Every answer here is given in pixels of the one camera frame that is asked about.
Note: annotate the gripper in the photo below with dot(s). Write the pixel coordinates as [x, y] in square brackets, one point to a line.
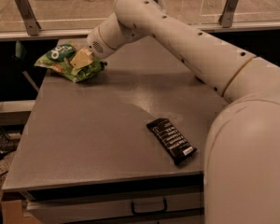
[94, 45]

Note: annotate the green rice chip bag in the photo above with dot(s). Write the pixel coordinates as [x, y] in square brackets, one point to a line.
[59, 60]

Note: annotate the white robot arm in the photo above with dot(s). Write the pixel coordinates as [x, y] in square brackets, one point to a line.
[241, 171]

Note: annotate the black snack bar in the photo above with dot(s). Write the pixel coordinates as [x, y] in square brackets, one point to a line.
[173, 141]

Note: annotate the cardboard box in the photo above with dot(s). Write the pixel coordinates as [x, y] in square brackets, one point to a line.
[12, 213]

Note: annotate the metal barrier rail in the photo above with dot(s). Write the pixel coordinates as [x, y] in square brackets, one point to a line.
[241, 26]

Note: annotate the left metal rail bracket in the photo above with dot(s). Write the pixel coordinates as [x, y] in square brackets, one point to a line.
[28, 16]

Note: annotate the right metal rail bracket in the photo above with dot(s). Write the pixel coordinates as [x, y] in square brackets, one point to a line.
[226, 18]

